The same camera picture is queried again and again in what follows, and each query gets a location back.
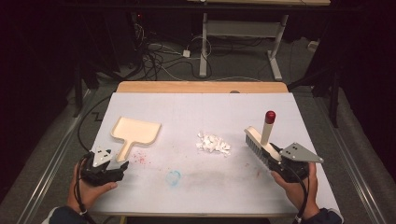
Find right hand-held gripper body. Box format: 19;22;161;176
268;142;325;184

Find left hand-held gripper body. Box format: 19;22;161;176
79;147;126;188

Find cream brush with red tip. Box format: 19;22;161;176
244;110;284;168

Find cream dustpan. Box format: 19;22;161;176
110;116;163;163

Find pile of white paper scraps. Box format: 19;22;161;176
194;131;233;158

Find person's left hand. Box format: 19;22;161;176
66;162;119;216

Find person's right hand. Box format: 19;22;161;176
270;161;320;220

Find black stand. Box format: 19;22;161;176
72;60;101;119
287;60;343;129

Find white table sheet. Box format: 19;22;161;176
70;91;341;217

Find wooden table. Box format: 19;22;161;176
115;80;290;94

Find left hand-held gripper cable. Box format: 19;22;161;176
73;152;98;224

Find hand-held gripper cable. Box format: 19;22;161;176
284;165;311;224
73;152;98;224

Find black floor cable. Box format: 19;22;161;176
77;95;112;154

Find right hand-held gripper cable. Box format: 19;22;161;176
284;165;311;224

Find metal floor rail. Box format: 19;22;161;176
18;89;96;224
313;92;388;224

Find tangle of floor cables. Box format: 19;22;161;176
133;13;216;82

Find white desk frame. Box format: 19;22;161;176
186;0;332;82

